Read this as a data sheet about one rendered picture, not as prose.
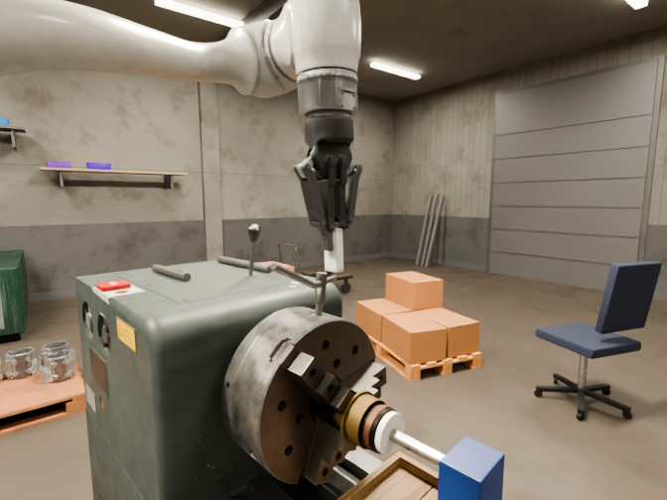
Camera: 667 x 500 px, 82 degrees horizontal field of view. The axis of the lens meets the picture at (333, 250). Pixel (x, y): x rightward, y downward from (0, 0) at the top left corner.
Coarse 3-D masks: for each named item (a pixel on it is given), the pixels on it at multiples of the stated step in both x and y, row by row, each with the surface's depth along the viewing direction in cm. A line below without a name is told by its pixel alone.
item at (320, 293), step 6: (318, 276) 75; (324, 276) 75; (324, 282) 75; (318, 288) 75; (324, 288) 75; (318, 294) 75; (324, 294) 75; (318, 300) 75; (324, 300) 75; (318, 306) 75; (318, 312) 76
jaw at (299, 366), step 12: (288, 348) 67; (276, 360) 66; (288, 360) 66; (300, 360) 65; (312, 360) 64; (300, 372) 63; (312, 372) 65; (324, 372) 67; (300, 384) 69; (312, 384) 65; (324, 384) 65; (336, 384) 66; (312, 396) 70; (324, 396) 64; (336, 396) 66; (348, 396) 66; (336, 408) 64
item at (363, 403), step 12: (360, 396) 67; (372, 396) 68; (348, 408) 65; (360, 408) 64; (372, 408) 65; (384, 408) 64; (336, 420) 68; (348, 420) 64; (360, 420) 63; (372, 420) 62; (348, 432) 64; (360, 432) 63; (372, 432) 61; (360, 444) 64; (372, 444) 61
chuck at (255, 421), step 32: (288, 320) 74; (320, 320) 72; (256, 352) 69; (320, 352) 71; (352, 352) 78; (256, 384) 65; (288, 384) 66; (256, 416) 63; (288, 416) 67; (256, 448) 64; (288, 448) 69; (288, 480) 68
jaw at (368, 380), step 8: (360, 368) 80; (368, 368) 80; (376, 368) 79; (384, 368) 79; (352, 376) 77; (360, 376) 77; (368, 376) 77; (376, 376) 78; (384, 376) 80; (344, 384) 75; (352, 384) 75; (360, 384) 74; (368, 384) 74; (376, 384) 75; (384, 384) 80; (352, 392) 73; (376, 392) 71
